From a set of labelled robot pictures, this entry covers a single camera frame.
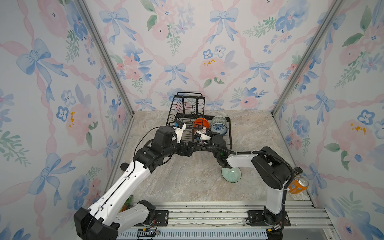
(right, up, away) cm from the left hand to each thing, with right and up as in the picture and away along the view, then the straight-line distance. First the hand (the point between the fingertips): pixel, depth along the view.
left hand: (189, 140), depth 72 cm
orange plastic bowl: (+7, +11, +34) cm, 37 cm away
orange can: (+55, -23, +3) cm, 59 cm away
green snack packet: (-32, -33, +6) cm, 47 cm away
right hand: (+12, +7, +19) cm, 24 cm away
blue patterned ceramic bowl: (+20, +8, +31) cm, 38 cm away
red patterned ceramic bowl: (+8, +4, +16) cm, 18 cm away
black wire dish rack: (+2, +7, +8) cm, 11 cm away
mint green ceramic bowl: (+24, -21, +13) cm, 34 cm away
